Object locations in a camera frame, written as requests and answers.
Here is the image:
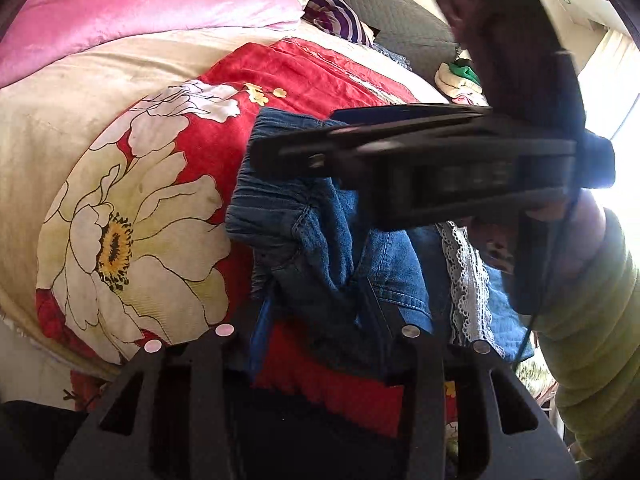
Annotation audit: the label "blue denim lace-trimmed pants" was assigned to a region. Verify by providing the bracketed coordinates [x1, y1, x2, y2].
[224, 106, 536, 380]

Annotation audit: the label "green sleeve right forearm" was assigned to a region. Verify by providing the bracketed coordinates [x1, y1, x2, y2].
[536, 210, 639, 460]

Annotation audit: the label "person's right hand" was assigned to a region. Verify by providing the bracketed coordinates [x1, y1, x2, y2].
[466, 188, 609, 286]

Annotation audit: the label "pile of folded clothes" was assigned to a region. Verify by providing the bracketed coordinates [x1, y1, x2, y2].
[434, 50, 488, 107]

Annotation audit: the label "grey padded headboard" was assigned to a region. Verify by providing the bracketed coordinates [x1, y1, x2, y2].
[345, 0, 458, 80]

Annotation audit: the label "purple striped pillow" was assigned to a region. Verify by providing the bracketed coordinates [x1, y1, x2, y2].
[303, 0, 373, 47]

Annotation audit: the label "red floral bedspread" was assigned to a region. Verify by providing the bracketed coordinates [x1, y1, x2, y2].
[34, 37, 461, 441]

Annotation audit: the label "cream bed sheet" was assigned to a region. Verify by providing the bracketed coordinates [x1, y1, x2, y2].
[1, 25, 442, 379]

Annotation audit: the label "pink quilt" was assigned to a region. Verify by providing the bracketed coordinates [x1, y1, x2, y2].
[1, 0, 303, 87]

